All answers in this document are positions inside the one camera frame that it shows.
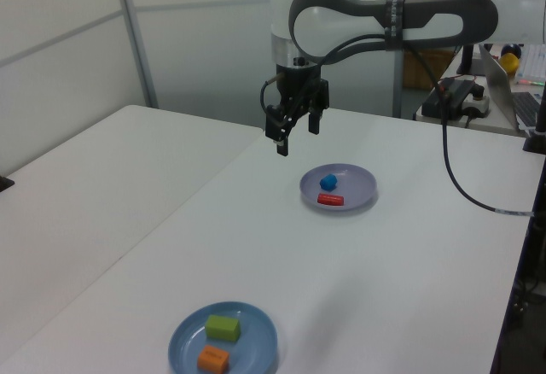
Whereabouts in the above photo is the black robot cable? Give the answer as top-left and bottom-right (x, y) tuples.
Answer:
(260, 34), (535, 217)

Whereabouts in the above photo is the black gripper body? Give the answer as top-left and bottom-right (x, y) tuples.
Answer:
(275, 64), (331, 115)

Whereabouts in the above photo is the blue plastic plate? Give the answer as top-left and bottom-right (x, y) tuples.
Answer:
(167, 301), (279, 374)

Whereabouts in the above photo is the grey partition post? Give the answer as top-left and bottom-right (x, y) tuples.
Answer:
(391, 0), (413, 119)
(111, 0), (160, 109)

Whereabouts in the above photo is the white desk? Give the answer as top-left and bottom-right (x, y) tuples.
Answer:
(412, 49), (532, 138)

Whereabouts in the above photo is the cardboard box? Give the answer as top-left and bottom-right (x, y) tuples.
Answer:
(403, 49), (454, 90)

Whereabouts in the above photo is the black power brick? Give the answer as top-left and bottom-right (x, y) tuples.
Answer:
(427, 77), (481, 115)

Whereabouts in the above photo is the grey stop button box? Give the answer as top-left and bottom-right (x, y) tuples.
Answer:
(462, 91), (491, 118)

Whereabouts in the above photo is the black clamp pole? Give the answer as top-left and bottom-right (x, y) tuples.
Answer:
(523, 81), (546, 155)

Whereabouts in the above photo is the lilac plastic plate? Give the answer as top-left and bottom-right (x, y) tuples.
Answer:
(299, 163), (379, 213)

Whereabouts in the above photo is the green block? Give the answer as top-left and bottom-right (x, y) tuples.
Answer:
(205, 314), (241, 343)

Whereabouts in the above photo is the white keyboard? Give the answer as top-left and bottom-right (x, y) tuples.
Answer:
(514, 43), (546, 87)

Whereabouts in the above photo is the silver laptop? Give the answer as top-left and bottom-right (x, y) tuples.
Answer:
(477, 43), (545, 132)

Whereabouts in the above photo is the black monitor stand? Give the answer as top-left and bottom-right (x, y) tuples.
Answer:
(456, 44), (487, 77)

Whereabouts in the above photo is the black frame post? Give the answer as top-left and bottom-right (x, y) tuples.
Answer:
(490, 151), (546, 374)

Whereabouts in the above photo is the orange block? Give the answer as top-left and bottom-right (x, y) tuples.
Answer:
(196, 345), (231, 371)

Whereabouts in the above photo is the yellow ball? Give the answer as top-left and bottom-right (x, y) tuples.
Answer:
(499, 54), (520, 77)

